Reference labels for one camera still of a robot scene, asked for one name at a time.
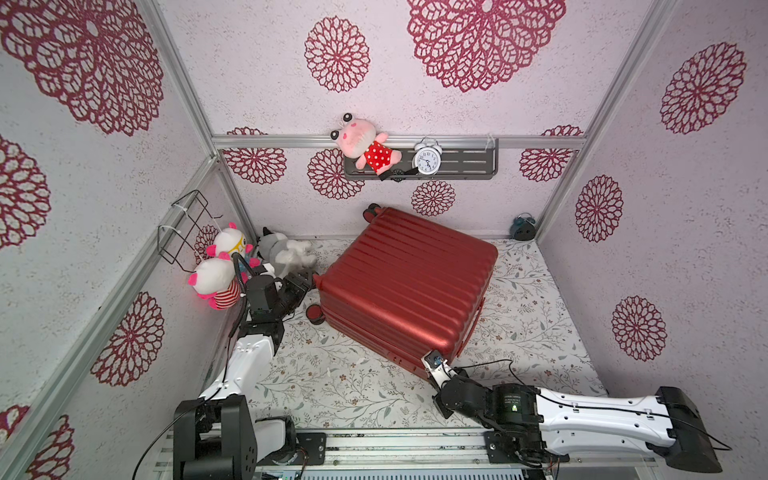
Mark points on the dark teal small alarm clock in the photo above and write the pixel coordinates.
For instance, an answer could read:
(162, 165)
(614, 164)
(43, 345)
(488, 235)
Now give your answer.
(523, 228)

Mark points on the floral patterned table mat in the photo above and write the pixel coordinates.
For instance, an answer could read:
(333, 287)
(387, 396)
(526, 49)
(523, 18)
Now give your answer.
(323, 379)

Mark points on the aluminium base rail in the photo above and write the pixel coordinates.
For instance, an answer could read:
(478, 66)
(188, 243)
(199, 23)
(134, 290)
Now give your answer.
(449, 453)

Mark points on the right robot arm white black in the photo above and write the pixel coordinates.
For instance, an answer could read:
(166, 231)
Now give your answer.
(536, 426)

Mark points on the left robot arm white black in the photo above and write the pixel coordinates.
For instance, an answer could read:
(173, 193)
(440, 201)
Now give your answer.
(214, 436)

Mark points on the dark grey wall shelf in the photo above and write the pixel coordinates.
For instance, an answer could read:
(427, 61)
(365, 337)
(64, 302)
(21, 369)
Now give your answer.
(479, 162)

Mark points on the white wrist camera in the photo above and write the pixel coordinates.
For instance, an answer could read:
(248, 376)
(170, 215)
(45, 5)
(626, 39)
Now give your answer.
(267, 273)
(437, 368)

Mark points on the white plush with yellow glasses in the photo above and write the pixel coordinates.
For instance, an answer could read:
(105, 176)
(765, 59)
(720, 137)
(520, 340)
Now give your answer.
(231, 240)

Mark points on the grey white plush dog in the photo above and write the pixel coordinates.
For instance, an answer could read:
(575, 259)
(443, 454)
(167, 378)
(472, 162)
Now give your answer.
(285, 255)

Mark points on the black wire wall basket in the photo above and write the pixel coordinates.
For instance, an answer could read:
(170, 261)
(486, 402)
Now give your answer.
(181, 243)

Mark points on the white twin-bell alarm clock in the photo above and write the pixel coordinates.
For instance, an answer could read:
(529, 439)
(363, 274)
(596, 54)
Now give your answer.
(427, 158)

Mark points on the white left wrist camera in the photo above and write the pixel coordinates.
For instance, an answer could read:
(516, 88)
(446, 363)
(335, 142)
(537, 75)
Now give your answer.
(267, 273)

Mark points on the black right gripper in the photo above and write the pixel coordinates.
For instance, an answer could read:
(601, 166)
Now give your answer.
(447, 389)

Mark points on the white plush red striped shirt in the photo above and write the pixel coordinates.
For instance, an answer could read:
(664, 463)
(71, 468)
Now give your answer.
(214, 280)

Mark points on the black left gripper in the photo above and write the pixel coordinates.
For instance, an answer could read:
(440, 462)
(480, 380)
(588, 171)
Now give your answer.
(299, 286)

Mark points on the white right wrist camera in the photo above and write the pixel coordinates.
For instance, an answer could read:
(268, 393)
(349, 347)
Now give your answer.
(437, 368)

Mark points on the red hard-shell suitcase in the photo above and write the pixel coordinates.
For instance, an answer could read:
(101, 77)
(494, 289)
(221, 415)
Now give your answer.
(406, 286)

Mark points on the pink frog plush toy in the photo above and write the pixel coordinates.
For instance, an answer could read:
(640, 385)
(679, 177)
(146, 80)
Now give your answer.
(359, 139)

